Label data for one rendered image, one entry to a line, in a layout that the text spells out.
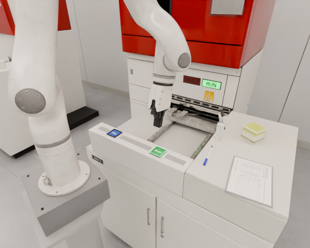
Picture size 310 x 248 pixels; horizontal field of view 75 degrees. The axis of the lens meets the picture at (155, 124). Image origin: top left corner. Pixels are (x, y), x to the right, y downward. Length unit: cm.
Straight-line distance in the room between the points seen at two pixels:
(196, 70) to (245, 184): 76
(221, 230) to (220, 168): 25
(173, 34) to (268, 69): 217
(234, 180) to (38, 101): 68
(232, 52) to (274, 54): 156
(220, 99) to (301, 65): 154
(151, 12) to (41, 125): 49
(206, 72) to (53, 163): 94
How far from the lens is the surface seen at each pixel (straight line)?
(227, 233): 93
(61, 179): 83
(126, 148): 93
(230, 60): 117
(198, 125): 126
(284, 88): 277
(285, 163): 98
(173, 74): 72
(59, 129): 73
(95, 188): 83
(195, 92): 134
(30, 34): 64
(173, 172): 83
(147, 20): 65
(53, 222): 84
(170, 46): 62
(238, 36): 114
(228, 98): 128
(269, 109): 287
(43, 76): 63
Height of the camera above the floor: 151
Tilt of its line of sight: 31 degrees down
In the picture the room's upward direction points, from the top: straight up
